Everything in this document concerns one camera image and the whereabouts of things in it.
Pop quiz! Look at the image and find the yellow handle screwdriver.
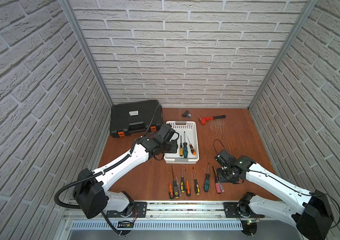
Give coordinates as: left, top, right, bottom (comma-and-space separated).
180, 136, 184, 157

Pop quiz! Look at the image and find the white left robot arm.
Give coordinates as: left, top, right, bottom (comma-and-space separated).
54, 124, 178, 219

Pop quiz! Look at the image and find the black plastic tool case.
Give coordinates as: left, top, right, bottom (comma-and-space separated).
109, 100, 163, 138

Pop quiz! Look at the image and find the small silver screwdriver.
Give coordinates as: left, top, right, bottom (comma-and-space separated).
175, 175, 182, 197

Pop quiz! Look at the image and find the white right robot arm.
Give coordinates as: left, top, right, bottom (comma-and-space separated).
215, 150, 339, 240

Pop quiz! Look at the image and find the white plastic bin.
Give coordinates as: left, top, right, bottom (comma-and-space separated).
164, 121, 200, 165

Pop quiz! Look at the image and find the red pipe wrench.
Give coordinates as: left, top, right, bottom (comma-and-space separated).
199, 115, 226, 125

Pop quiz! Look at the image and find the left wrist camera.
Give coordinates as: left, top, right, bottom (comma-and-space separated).
155, 124, 176, 144

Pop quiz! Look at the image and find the small black tool part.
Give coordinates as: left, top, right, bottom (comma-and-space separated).
182, 110, 192, 119

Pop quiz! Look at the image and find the green black screwdriver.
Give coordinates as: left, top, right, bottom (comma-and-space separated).
183, 132, 189, 159

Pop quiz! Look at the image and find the green handle screwdriver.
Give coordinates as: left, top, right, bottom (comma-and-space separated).
204, 164, 210, 193

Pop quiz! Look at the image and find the pink handle screwdriver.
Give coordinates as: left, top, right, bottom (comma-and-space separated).
213, 167, 222, 194

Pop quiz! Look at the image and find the orange handle screwdriver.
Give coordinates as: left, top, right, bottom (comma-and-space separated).
185, 171, 191, 197

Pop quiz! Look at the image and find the aluminium mounting rail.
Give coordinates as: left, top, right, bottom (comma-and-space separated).
64, 199, 309, 222

